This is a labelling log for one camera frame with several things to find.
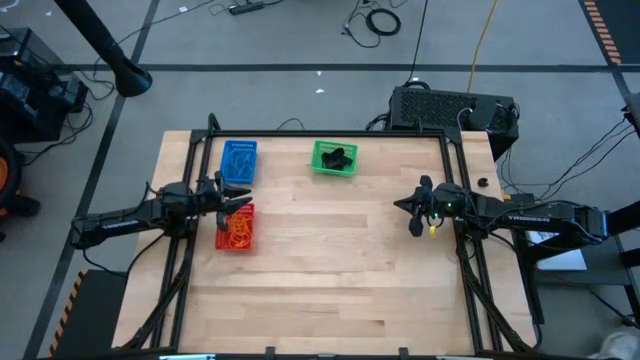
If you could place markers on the dark side table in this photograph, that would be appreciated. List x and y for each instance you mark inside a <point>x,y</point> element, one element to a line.
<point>605,280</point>

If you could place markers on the black computer case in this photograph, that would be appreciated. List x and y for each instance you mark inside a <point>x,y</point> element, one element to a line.
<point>435,107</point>

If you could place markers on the black hazard-striped floor mat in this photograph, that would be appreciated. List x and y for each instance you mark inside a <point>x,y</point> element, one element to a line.
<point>625,25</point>
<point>95,320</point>

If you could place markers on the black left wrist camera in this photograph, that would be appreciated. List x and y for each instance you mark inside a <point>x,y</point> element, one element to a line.
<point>206,192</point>

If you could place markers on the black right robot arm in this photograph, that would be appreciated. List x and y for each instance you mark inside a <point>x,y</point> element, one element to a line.
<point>530,215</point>

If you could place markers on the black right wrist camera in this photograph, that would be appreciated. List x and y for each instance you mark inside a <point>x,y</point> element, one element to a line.
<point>442,192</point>

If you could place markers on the person's foot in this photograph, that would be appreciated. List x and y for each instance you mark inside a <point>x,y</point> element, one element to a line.
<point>620,346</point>

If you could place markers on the black metal beam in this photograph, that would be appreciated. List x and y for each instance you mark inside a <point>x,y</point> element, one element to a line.
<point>625,217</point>

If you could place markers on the red plastic basket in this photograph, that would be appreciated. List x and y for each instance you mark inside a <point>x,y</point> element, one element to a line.
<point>222,242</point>

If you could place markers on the white paper sheet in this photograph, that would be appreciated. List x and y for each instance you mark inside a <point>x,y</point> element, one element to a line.
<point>565,260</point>

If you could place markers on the black rubber band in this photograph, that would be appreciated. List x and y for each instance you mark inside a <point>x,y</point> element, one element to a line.
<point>331,160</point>
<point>345,156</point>

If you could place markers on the black power strip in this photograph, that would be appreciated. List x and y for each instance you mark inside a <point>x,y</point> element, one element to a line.
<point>247,8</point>

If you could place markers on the black orange floor machine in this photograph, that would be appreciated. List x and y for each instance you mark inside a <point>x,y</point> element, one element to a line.
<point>7,175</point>

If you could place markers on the orange rubber band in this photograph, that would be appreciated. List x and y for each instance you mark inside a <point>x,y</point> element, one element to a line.
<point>245,241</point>
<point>234,223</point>
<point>240,231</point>

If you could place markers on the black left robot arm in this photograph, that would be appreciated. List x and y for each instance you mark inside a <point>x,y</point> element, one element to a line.
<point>125,220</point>

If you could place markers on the black equipment cart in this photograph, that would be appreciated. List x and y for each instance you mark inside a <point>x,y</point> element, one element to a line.
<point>30,100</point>

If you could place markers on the blue plastic basket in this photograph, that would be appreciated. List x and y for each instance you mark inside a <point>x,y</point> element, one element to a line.
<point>225,175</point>

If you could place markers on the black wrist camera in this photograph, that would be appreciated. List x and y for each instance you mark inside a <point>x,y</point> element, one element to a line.
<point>206,192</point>
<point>442,192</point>

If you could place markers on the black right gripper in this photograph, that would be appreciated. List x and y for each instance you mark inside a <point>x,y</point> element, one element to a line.
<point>429,205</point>

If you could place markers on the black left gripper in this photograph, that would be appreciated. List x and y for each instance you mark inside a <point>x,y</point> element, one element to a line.
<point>210,202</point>

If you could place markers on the black pole stand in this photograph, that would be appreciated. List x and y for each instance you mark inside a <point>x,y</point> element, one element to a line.
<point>95,35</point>

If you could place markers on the green plastic basket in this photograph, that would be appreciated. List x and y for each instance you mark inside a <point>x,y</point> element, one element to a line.
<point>317,167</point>

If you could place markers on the small black knob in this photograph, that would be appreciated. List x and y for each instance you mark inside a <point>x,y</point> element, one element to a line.
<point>483,182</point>

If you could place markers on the blue rubber band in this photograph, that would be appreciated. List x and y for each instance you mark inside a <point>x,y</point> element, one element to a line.
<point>247,170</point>
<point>240,162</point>

